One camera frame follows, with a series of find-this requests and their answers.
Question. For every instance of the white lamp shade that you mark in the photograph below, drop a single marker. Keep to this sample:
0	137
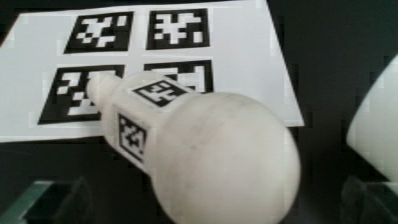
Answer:
371	136

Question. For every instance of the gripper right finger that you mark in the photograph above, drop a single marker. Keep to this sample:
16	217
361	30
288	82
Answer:
368	202

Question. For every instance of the white lamp bulb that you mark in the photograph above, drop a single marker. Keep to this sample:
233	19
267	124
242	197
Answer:
210	145

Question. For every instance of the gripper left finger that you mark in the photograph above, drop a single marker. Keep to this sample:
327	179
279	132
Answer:
52	204

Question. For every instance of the white marker sheet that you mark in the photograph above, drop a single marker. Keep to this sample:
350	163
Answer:
206	42

